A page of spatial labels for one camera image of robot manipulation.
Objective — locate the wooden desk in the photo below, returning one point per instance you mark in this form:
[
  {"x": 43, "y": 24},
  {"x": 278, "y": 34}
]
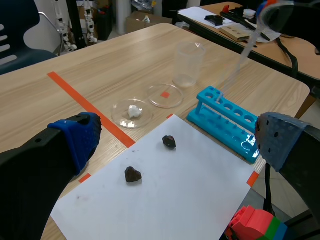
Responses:
[{"x": 272, "y": 50}]

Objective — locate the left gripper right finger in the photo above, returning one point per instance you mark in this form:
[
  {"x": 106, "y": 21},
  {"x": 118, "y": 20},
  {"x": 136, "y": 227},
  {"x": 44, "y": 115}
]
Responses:
[{"x": 295, "y": 155}]

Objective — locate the turquoise rack with round holes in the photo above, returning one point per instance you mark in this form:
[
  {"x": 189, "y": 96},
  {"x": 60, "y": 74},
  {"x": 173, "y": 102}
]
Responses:
[{"x": 225, "y": 120}]

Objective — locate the white sheet of paper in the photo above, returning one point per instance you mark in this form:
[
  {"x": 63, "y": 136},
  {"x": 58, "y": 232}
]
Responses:
[{"x": 175, "y": 195}]

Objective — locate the red green blue brick block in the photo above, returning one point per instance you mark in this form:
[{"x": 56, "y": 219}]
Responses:
[{"x": 255, "y": 225}]

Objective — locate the empty clear glass dish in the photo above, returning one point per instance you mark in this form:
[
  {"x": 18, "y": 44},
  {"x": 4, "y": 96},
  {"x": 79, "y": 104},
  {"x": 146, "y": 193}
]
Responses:
[{"x": 155, "y": 96}]

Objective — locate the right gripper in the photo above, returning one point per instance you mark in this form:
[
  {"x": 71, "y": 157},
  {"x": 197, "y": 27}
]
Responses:
[{"x": 300, "y": 20}]

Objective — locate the dropper with red bulb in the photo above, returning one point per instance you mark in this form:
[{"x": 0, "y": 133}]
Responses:
[{"x": 247, "y": 48}]

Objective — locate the white lump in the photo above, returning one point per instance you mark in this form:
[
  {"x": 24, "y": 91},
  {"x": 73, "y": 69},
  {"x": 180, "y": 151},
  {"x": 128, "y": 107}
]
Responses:
[{"x": 134, "y": 111}]

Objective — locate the brown cardboard box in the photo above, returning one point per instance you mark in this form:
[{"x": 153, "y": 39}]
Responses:
[{"x": 140, "y": 23}]

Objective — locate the dark blue chair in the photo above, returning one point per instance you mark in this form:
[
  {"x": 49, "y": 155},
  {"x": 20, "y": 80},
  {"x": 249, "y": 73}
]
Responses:
[{"x": 15, "y": 30}]

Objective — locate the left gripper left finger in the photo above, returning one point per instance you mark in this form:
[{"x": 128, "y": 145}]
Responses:
[{"x": 32, "y": 175}]

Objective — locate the small dark stone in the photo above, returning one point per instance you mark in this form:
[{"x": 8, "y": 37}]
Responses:
[
  {"x": 169, "y": 141},
  {"x": 132, "y": 174}
]

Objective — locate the clear plastic beaker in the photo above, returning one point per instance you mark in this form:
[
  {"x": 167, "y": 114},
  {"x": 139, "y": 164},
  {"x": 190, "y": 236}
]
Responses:
[{"x": 187, "y": 62}]

